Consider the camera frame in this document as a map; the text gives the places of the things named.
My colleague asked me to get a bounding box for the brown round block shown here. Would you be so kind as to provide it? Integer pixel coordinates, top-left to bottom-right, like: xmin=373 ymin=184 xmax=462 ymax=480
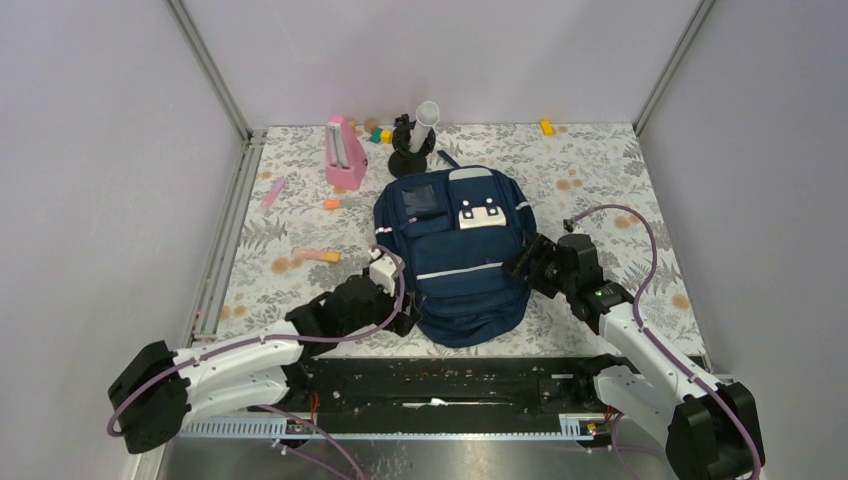
xmin=364 ymin=118 xmax=379 ymax=134

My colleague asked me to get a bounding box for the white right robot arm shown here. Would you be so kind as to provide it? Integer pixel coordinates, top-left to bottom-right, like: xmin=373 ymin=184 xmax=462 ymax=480
xmin=504 ymin=233 xmax=765 ymax=479

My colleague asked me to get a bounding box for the black round stand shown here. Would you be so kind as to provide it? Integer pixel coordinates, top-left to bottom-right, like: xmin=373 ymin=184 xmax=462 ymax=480
xmin=388 ymin=114 xmax=436 ymax=178

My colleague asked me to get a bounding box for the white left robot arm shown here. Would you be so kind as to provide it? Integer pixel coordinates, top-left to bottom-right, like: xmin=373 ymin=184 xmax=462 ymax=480
xmin=107 ymin=275 xmax=421 ymax=454

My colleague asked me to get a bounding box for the navy blue backpack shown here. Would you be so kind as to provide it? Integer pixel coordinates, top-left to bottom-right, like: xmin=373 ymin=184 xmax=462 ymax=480
xmin=373 ymin=165 xmax=537 ymax=348

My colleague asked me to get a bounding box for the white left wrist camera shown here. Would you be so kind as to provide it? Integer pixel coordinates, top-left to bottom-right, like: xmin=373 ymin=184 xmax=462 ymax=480
xmin=368 ymin=250 xmax=398 ymax=296

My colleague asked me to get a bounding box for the orange yellow highlighter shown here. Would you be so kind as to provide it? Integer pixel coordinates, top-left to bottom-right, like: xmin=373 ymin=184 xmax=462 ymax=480
xmin=292 ymin=247 xmax=341 ymax=263

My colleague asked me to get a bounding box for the pink highlighter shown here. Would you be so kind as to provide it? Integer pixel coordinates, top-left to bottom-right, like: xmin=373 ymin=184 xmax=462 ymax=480
xmin=260 ymin=176 xmax=287 ymax=213

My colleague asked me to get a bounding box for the pink rack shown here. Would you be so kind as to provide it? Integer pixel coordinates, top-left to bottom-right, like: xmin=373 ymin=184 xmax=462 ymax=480
xmin=325 ymin=115 xmax=368 ymax=190

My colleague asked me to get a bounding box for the green block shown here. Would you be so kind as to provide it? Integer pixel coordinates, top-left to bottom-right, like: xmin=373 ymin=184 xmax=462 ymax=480
xmin=369 ymin=127 xmax=384 ymax=144

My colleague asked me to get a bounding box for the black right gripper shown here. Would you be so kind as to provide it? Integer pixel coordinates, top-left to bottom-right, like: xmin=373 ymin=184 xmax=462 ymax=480
xmin=500 ymin=233 xmax=576 ymax=300

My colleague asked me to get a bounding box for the white cylinder on stand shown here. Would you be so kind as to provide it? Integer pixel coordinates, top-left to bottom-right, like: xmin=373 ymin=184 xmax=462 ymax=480
xmin=409 ymin=100 xmax=440 ymax=153

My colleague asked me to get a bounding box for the yellow block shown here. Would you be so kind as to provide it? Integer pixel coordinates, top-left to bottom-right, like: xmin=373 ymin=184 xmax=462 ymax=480
xmin=539 ymin=119 xmax=555 ymax=136

